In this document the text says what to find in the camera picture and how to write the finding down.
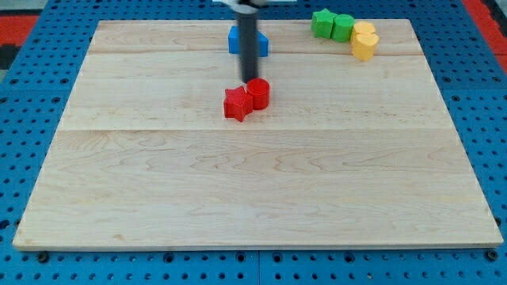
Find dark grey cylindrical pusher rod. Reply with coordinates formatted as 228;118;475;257
234;4;259;83

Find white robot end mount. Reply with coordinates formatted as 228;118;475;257
212;0;297;6

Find red cylinder block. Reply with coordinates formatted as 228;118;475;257
246;78;270;110

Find green star block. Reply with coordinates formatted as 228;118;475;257
311;9;337;39

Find red star block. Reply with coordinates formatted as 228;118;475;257
223;86;253;122

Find blue block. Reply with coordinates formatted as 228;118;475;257
227;25;269;57

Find green cylinder block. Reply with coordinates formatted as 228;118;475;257
331;14;355;43

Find yellow rear block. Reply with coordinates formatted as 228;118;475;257
350;21;376;44

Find yellow heart block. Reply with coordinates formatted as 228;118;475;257
352;33;379;61

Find light wooden board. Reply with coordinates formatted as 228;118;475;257
13;19;503;252

